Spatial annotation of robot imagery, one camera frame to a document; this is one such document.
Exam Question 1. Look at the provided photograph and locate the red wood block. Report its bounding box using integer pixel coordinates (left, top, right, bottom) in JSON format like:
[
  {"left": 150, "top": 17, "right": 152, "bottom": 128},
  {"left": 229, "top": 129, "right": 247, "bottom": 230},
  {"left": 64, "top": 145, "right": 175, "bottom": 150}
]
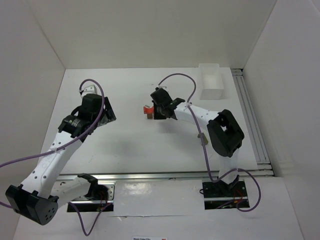
[{"left": 143, "top": 106, "right": 154, "bottom": 115}]

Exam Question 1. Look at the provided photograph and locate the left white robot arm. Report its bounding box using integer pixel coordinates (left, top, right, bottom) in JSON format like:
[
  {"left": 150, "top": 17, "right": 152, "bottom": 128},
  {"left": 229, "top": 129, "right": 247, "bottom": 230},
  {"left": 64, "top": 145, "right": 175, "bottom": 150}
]
[{"left": 5, "top": 93, "right": 116, "bottom": 226}]

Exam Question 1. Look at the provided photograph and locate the aluminium rail right side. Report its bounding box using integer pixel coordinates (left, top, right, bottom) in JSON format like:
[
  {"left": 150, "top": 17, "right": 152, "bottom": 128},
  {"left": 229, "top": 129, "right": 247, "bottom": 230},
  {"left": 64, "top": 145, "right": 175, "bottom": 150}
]
[{"left": 231, "top": 68, "right": 275, "bottom": 177}]

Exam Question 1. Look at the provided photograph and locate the aluminium rail front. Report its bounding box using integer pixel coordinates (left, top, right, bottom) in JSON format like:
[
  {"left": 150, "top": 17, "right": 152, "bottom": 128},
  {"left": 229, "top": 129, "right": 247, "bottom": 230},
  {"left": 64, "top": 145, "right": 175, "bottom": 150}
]
[{"left": 57, "top": 168, "right": 275, "bottom": 181}]

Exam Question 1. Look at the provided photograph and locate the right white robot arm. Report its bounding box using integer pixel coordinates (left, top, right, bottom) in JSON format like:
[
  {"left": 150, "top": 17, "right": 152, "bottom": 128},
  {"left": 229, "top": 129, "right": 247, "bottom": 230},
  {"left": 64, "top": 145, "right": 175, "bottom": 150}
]
[{"left": 150, "top": 87, "right": 245, "bottom": 191}]

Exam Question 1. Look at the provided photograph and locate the green wood block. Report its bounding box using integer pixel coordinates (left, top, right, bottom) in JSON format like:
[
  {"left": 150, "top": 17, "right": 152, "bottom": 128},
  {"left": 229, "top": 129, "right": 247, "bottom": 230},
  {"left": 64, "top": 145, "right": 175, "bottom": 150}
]
[{"left": 197, "top": 132, "right": 209, "bottom": 146}]

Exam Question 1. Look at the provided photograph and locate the aluminium rail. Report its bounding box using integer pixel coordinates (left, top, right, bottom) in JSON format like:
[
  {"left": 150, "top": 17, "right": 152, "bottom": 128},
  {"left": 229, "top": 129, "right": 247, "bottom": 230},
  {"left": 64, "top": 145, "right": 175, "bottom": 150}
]
[
  {"left": 57, "top": 168, "right": 275, "bottom": 181},
  {"left": 231, "top": 68, "right": 275, "bottom": 177}
]

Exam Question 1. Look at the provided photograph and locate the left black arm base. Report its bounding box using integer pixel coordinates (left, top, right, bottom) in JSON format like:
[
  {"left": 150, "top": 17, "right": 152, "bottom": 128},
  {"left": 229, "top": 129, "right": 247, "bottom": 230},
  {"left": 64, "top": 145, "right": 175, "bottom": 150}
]
[{"left": 71, "top": 181, "right": 115, "bottom": 213}]

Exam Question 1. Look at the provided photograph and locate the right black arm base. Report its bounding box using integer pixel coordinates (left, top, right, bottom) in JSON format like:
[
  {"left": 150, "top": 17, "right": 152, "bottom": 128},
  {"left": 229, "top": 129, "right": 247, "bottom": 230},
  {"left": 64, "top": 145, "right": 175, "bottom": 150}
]
[{"left": 199, "top": 181, "right": 250, "bottom": 210}]

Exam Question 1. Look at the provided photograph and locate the white perforated plastic bin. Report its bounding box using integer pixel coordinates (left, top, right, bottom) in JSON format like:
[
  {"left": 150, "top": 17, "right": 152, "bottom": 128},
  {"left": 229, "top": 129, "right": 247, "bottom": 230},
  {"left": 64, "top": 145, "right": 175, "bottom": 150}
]
[{"left": 197, "top": 63, "right": 225, "bottom": 101}]

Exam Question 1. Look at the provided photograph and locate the white label with text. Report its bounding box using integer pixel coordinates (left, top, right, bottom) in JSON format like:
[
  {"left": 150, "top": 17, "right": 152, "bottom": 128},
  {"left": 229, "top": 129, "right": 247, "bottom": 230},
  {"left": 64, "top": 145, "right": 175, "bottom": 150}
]
[{"left": 131, "top": 235, "right": 168, "bottom": 240}]

